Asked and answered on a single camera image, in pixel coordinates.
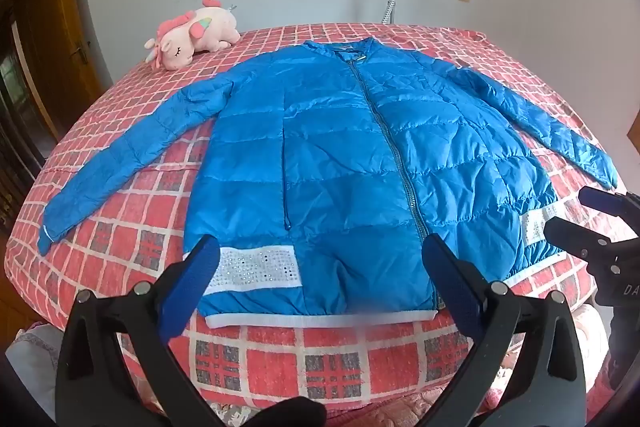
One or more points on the blue puffer jacket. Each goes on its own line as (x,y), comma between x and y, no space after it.
(325,157)

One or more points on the pink unicorn plush toy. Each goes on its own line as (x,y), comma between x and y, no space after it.
(200,32)

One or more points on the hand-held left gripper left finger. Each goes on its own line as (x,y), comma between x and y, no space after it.
(200,272)

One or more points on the wooden door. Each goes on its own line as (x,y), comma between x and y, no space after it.
(55,32)

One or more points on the pink lace bed sheet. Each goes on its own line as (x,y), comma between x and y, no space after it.
(30,357)

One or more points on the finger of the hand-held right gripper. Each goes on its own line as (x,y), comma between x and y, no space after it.
(575,239)
(607,207)

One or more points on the red plaid bed blanket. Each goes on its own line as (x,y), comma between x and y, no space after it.
(525,57)

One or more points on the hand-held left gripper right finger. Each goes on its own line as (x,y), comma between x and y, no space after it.
(445,277)

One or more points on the dark cloth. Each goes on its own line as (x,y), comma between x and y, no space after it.
(285,413)

